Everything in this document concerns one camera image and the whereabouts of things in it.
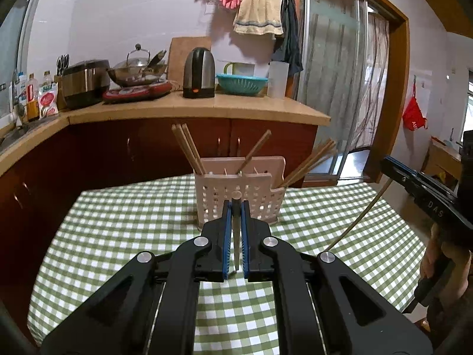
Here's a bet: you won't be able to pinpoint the green checkered tablecloth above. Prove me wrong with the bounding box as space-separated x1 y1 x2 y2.
27 173 426 355

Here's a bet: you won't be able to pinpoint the dark hanging cloth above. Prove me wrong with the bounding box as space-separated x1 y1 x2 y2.
271 0 303 77

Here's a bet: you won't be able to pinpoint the sliding glass door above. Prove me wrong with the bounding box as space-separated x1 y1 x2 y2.
297 0 390 183

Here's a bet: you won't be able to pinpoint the steel wok with lid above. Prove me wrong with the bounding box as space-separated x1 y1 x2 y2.
107 43 167 87

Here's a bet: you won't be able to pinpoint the black steel electric kettle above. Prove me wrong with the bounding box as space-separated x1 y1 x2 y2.
183 46 216 99

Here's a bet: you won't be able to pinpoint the knife block with scissors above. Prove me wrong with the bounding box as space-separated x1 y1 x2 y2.
54 54 70 112

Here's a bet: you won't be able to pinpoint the dark red kitchen cabinets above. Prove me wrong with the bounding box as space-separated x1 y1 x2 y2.
1 118 318 328

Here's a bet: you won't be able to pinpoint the red induction cooker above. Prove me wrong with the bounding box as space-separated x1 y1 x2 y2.
103 81 172 104

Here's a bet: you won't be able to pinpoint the beige hanging towel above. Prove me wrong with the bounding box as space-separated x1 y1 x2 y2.
233 0 283 36

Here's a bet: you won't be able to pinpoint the person's right hand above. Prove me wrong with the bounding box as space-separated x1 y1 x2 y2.
420 224 472 310

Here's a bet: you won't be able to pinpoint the black rice cooker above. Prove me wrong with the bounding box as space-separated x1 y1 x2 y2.
62 59 110 110

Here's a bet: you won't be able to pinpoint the pink perforated utensil holder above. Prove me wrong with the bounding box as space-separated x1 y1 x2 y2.
195 156 286 225

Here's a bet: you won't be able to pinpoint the teal plastic colander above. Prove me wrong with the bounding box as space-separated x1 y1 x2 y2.
216 74 268 96

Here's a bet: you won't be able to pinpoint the orange oil bottle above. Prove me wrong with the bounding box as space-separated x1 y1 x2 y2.
26 73 39 122

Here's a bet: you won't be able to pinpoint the red hanging bag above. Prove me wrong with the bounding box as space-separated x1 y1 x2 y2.
402 83 428 131

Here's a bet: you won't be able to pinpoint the pink white seasoning bag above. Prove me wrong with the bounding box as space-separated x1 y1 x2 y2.
38 83 59 119

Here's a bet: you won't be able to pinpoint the white green measuring jug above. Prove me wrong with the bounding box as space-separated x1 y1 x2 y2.
223 62 255 77

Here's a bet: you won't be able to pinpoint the stainless steel sink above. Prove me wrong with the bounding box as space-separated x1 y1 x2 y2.
0 115 57 153

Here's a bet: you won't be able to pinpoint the white plastic cup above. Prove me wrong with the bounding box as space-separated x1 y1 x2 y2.
267 61 289 99

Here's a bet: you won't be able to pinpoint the wooden cutting board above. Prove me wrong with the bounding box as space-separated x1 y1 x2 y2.
167 36 212 89

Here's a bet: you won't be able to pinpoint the kitchen window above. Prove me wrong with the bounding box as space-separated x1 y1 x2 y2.
1 0 31 117

